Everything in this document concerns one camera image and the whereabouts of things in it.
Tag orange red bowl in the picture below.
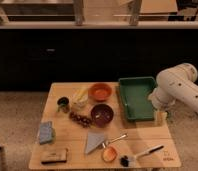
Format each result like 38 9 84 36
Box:
88 83 112 101

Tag white handled dish brush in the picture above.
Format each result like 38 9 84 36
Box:
120 145 164 167

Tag tan wooden gripper fingers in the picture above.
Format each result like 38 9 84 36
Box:
154 110 167 126

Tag green plastic tray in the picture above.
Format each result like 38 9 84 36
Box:
119 77 157 121

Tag dark green mug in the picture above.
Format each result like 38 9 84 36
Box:
57 97 70 113

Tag blue sponge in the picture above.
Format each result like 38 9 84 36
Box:
38 121 55 145

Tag clear cup with corn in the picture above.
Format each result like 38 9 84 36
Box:
72 87 88 109

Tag dark maroon bowl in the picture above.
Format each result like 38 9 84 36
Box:
90 104 114 127

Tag small orange frying pan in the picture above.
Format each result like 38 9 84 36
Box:
101 133 128 162

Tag bunch of dark grapes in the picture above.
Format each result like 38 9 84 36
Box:
69 112 92 128

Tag grey folded cloth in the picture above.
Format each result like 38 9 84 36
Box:
84 132 107 154

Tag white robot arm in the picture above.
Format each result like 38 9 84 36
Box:
148 63 198 115

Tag wooden block brush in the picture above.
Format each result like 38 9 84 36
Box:
41 148 68 164

